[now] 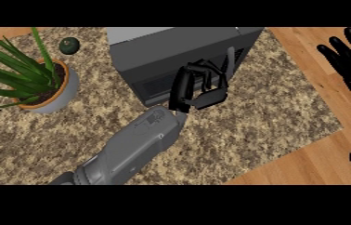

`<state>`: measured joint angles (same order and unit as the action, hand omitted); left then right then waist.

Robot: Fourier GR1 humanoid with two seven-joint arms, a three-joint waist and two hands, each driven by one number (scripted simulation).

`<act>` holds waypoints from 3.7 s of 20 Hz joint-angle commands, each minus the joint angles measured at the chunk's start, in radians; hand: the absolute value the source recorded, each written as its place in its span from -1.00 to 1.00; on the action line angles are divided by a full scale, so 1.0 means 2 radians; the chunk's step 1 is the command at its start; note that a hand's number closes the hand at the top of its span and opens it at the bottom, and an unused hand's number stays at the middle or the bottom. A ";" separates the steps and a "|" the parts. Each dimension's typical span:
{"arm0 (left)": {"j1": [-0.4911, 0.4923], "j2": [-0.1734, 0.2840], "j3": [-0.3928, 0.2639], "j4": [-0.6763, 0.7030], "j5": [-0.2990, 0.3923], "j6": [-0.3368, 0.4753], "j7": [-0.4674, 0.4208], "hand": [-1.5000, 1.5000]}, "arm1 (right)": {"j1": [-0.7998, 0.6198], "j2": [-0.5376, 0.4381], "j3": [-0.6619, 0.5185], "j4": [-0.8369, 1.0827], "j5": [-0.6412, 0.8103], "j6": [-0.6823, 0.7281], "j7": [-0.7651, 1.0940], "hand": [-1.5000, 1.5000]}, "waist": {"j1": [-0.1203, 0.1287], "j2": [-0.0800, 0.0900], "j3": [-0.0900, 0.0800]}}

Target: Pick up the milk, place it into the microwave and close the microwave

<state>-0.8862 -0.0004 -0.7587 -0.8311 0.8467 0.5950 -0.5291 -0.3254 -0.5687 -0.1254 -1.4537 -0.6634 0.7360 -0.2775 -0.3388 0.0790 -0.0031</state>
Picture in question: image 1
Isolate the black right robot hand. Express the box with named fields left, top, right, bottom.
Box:
left=315, top=27, right=351, bottom=92

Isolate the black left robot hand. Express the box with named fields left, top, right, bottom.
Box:
left=166, top=59, right=229, bottom=114

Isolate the dark grey microwave door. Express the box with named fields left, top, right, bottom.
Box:
left=107, top=27, right=265, bottom=108

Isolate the dark grey microwave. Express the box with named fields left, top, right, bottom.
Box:
left=104, top=27, right=265, bottom=108

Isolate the grey and orange plant pot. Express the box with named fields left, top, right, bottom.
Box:
left=13, top=59, right=80, bottom=114

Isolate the dark green avocado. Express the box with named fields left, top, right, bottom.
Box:
left=57, top=36, right=82, bottom=55

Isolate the green potted plant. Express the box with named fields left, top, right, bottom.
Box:
left=0, top=27, right=64, bottom=110

